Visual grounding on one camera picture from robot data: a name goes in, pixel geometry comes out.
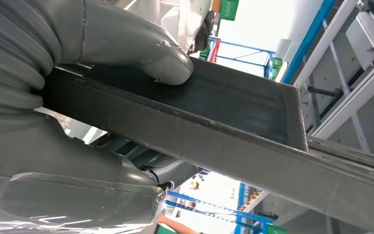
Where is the blue storage rack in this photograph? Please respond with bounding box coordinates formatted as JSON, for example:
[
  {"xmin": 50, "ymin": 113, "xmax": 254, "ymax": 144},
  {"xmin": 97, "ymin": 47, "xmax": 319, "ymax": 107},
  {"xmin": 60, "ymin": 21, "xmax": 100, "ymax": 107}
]
[
  {"xmin": 165, "ymin": 180, "xmax": 273, "ymax": 234},
  {"xmin": 206, "ymin": 35, "xmax": 276, "ymax": 80}
]

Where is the green plastic bin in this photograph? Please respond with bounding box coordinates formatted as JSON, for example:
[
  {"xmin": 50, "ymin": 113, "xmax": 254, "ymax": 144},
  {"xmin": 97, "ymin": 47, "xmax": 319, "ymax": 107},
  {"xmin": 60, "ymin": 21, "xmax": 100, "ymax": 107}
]
[
  {"xmin": 266, "ymin": 224, "xmax": 288, "ymax": 234},
  {"xmin": 271, "ymin": 57, "xmax": 283, "ymax": 80},
  {"xmin": 219, "ymin": 0, "xmax": 240, "ymax": 21}
]

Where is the blue metal beam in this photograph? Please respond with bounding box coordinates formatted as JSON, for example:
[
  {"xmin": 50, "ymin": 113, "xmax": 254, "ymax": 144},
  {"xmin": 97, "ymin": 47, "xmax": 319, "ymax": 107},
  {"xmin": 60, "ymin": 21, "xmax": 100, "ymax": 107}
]
[{"xmin": 282, "ymin": 0, "xmax": 336, "ymax": 85}]

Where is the grey equipment box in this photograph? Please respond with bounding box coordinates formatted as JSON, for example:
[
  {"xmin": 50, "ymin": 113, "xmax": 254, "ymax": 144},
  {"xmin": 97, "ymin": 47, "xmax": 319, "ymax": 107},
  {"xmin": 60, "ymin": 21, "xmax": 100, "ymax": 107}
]
[{"xmin": 345, "ymin": 9, "xmax": 374, "ymax": 70}]

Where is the white metal frame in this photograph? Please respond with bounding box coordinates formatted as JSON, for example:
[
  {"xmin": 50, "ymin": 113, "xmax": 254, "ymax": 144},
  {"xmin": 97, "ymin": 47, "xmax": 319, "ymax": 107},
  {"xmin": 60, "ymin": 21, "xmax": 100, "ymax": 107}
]
[{"xmin": 293, "ymin": 0, "xmax": 374, "ymax": 154}]

